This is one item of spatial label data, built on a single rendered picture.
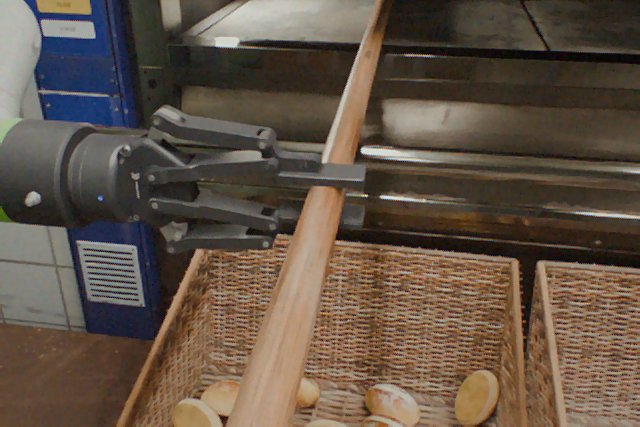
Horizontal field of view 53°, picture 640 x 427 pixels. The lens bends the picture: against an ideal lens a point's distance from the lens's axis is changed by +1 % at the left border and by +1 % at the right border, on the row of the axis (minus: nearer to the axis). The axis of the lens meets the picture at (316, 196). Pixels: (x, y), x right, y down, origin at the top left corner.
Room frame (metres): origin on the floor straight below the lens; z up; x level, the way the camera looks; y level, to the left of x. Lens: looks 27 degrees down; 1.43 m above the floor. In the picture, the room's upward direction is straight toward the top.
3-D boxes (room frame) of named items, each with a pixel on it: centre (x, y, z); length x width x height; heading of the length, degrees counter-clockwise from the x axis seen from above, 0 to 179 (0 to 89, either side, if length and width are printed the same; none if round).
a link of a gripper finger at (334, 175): (0.47, 0.00, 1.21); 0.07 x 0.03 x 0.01; 81
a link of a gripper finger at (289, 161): (0.48, 0.02, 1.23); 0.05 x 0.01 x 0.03; 81
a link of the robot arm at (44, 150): (0.51, 0.22, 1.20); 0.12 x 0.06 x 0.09; 171
